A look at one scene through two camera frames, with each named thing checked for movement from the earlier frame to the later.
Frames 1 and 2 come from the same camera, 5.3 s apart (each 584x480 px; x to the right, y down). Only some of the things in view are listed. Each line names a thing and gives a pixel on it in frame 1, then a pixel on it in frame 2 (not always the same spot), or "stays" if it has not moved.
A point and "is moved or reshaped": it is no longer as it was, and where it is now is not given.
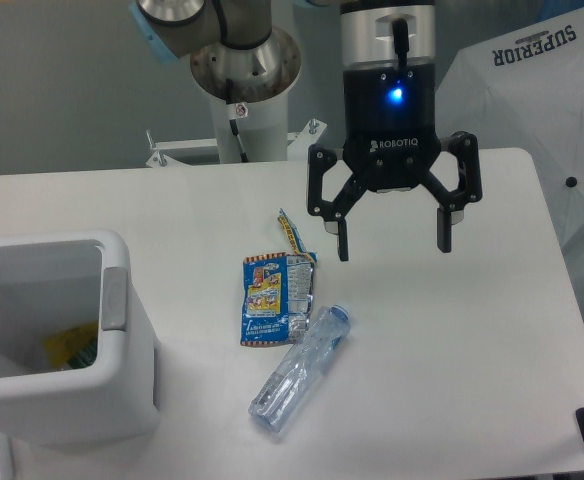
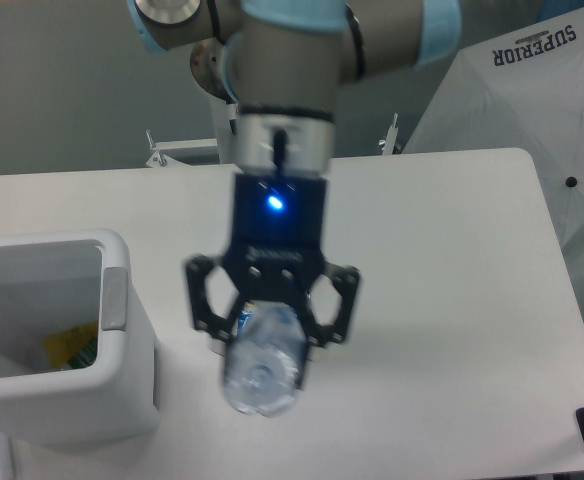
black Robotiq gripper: (388, 54) → (284, 157)
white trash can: (28, 288) stays
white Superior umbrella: (543, 87) stays
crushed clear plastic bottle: (281, 394) is moved or reshaped
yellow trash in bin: (76, 348) stays
